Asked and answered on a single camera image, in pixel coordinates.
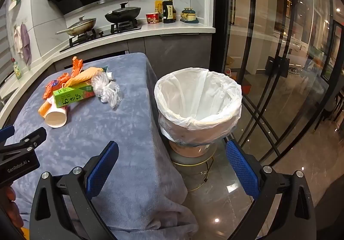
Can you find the clear crumpled plastic bag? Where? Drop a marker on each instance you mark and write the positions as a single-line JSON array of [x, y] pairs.
[[107, 90]]

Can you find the glass sliding door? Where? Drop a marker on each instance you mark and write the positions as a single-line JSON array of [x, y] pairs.
[[282, 54]]

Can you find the orange paper cup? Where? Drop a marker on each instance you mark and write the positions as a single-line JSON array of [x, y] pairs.
[[44, 108]]

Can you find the red instant noodle cup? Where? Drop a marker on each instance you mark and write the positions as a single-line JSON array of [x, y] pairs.
[[153, 18]]

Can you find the red plastic bag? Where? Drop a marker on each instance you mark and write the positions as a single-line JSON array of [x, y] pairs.
[[77, 65]]

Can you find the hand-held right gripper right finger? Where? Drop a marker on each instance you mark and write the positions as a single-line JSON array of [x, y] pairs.
[[242, 168]]

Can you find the person's left hand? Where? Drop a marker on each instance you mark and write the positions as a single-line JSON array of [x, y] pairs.
[[9, 199]]

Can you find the black gas stove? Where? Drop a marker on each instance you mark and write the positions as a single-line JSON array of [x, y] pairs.
[[107, 31]]

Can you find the blue-grey blanket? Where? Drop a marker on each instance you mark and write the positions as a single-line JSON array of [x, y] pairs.
[[107, 121]]

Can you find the round stool with gold frame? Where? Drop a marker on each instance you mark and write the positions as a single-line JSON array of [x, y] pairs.
[[182, 161]]

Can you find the green dish soap bottle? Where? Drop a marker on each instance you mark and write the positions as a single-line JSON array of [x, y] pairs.
[[17, 71]]

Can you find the black built-in appliance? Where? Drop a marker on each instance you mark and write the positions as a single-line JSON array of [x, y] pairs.
[[94, 58]]

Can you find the beige trash bin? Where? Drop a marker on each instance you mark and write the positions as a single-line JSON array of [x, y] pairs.
[[188, 151]]

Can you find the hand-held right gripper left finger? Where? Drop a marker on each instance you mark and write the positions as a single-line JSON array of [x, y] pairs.
[[103, 167]]

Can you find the white hanging cloth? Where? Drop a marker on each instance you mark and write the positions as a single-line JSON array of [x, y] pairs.
[[17, 39]]

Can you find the white paper cup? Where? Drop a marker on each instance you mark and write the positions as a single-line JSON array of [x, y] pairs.
[[56, 119]]

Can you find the white kitchen countertop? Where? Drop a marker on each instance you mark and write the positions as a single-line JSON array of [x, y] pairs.
[[172, 30]]

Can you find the grey kitchen cabinet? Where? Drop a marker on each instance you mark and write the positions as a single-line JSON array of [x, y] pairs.
[[177, 50]]

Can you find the green and yellow jar set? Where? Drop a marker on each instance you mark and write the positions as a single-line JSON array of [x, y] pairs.
[[189, 15]]

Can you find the beige wok with lid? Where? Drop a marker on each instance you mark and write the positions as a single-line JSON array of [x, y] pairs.
[[80, 26]]

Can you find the dark soy sauce bottle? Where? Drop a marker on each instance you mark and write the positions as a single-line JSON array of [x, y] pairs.
[[168, 11]]

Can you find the yellow packet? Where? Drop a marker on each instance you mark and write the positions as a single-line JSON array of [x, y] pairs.
[[158, 6]]

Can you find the purple hanging cloth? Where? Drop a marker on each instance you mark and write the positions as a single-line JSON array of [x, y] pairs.
[[26, 46]]

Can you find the white bottle cap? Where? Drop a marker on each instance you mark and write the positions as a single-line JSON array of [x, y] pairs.
[[110, 76]]

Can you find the orange snack wrapper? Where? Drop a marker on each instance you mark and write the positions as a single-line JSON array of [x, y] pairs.
[[55, 85]]

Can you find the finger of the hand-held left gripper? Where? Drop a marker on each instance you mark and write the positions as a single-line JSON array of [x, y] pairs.
[[25, 141], [6, 132]]

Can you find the yellow-orange plastic bag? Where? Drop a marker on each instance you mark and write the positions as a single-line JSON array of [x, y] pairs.
[[87, 74]]

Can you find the black wok with lid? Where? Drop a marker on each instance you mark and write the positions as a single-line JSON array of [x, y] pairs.
[[123, 13]]

